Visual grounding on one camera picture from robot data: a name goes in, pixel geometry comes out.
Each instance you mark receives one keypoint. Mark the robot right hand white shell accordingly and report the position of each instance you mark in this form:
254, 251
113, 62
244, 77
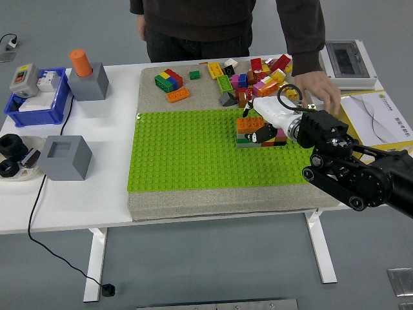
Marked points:
274, 111

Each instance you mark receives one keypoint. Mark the person's right hand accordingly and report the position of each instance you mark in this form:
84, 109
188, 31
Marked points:
141, 27

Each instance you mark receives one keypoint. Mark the person's left hand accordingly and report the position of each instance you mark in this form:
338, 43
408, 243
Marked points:
317, 85

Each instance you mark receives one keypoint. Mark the yellow and white cardboard box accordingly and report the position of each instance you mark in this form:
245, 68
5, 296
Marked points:
371, 113

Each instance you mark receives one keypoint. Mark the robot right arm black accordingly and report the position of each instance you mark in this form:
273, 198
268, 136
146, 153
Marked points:
322, 129

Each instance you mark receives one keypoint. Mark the person's right forearm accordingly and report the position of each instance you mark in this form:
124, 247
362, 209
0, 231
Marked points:
137, 6

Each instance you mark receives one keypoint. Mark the person's left forearm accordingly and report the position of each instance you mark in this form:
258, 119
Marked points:
305, 58

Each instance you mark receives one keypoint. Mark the magenta stacked toy brick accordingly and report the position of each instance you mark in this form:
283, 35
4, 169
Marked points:
281, 132

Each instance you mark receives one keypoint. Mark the large orange toy brick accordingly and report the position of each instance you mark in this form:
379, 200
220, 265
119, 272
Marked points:
268, 88

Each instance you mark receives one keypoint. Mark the small yellow toy brick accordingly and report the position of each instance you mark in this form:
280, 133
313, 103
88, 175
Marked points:
265, 68
288, 68
292, 94

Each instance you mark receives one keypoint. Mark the shiny yellow toy brick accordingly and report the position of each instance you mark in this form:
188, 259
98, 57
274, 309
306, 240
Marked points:
283, 84

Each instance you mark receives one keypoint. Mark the brown toy brick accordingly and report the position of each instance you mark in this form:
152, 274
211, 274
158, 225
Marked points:
251, 78
242, 102

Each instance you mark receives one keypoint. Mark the red stacked toy brick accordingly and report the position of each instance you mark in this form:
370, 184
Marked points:
267, 144

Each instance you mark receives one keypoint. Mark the yellow and white brick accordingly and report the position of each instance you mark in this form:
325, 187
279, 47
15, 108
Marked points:
278, 75

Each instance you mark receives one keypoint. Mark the dark red toy brick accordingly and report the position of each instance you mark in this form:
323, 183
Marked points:
242, 94

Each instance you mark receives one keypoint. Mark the small red toy brick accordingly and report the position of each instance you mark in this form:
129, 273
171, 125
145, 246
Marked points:
262, 77

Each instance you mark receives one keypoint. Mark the green stacked toy brick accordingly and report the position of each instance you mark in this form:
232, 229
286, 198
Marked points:
241, 140

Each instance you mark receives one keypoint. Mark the blue toy brick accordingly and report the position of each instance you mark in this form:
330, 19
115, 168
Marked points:
243, 80

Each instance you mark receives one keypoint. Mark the red long toy brick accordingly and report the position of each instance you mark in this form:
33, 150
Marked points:
280, 63

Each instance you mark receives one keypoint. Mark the dark grey sloped brick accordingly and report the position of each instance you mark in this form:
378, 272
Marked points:
227, 99

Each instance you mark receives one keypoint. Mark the small pink toy brick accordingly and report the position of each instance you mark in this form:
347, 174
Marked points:
268, 62

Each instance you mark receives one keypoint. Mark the red square toy brick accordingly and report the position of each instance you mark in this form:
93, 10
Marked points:
256, 64

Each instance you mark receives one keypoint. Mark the red clustered brick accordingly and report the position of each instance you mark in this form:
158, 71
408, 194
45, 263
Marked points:
171, 71

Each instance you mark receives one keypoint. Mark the yellow clustered brick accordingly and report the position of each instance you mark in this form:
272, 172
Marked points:
165, 75

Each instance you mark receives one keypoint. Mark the lime long toy brick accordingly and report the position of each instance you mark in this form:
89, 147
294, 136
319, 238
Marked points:
225, 84

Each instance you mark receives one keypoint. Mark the dark green clustered brick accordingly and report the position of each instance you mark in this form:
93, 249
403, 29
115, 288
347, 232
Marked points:
162, 84

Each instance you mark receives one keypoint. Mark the black toy brick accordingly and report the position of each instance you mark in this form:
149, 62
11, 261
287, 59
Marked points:
228, 70

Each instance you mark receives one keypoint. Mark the blue clustered brick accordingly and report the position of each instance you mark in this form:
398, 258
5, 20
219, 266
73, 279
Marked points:
174, 80

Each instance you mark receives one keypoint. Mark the white toy brick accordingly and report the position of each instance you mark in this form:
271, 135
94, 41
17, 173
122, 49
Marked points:
230, 63

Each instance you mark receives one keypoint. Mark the yellow long toy brick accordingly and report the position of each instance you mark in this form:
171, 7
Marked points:
215, 70

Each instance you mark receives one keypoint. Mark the small dark green brick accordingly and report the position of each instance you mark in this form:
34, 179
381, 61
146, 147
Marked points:
194, 76

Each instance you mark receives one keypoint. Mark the orange flat toy brick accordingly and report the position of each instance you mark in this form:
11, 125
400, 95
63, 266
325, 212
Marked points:
178, 95

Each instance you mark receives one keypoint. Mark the green studded baseplate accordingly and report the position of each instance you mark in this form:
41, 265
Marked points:
193, 155

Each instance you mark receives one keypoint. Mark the white electrical distribution box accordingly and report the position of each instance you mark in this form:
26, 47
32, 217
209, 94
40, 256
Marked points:
355, 82

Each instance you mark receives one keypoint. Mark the person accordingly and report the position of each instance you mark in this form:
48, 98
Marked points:
193, 19

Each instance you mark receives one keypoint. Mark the orange cylinder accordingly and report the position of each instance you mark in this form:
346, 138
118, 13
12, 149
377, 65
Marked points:
80, 63

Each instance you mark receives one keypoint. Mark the grey block with round hole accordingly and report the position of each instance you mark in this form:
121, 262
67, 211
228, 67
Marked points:
90, 87

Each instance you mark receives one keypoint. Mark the grey-brown mat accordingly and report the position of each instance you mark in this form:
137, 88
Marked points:
226, 201

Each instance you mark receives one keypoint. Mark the white circuit breaker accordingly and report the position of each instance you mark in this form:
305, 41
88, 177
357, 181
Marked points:
48, 80

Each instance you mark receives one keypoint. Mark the floor power socket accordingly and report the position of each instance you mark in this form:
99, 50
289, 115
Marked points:
12, 43

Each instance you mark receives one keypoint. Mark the blue plastic bin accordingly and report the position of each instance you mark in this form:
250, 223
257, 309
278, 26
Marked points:
35, 117

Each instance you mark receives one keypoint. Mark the white table leg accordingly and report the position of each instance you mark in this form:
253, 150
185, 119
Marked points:
322, 252
95, 264

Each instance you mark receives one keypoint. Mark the grey block with square hole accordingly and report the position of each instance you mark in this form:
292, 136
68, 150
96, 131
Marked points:
64, 168

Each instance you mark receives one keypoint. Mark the brown and white part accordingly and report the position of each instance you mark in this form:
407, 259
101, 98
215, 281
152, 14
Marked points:
32, 158

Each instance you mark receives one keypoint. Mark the large black nut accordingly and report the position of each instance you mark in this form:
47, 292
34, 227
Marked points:
4, 151

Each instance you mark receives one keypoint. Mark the white plate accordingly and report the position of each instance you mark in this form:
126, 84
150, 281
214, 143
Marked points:
29, 175

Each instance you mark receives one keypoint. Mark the small black nut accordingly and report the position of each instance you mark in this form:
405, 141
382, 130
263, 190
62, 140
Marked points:
16, 170

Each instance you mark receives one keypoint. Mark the long metal floor plate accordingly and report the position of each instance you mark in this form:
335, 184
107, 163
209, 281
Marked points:
217, 305

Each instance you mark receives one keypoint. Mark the grey push-button switch box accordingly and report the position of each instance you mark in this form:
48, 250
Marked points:
22, 80

